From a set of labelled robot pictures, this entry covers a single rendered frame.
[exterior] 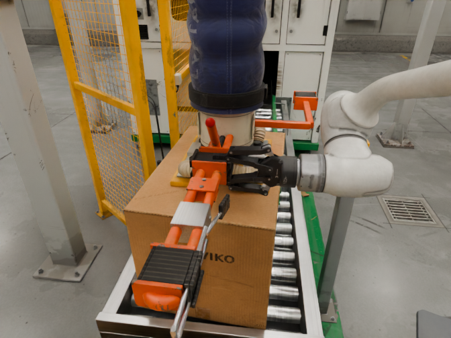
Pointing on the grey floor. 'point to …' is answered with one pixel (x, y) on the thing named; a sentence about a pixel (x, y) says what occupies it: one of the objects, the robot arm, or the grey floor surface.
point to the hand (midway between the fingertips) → (211, 167)
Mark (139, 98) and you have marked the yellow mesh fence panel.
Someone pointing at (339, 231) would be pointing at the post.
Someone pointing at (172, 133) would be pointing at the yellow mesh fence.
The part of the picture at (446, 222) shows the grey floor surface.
